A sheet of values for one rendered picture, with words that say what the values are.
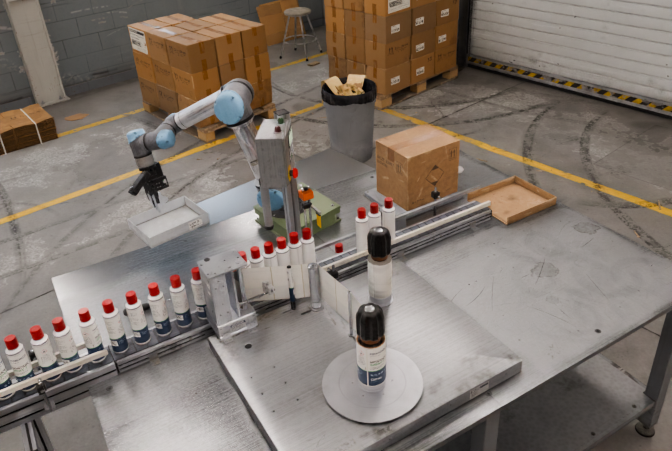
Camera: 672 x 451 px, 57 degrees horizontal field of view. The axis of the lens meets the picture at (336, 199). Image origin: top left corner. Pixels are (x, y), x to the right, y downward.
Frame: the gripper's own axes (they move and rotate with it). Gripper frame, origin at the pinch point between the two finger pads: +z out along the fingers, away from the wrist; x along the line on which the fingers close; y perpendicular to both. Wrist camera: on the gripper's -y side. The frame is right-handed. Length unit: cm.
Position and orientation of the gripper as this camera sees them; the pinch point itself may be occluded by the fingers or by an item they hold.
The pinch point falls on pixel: (157, 210)
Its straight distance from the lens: 279.9
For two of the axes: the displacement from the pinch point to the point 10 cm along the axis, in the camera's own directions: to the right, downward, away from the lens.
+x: -6.7, -1.1, 7.3
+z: 2.2, 9.1, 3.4
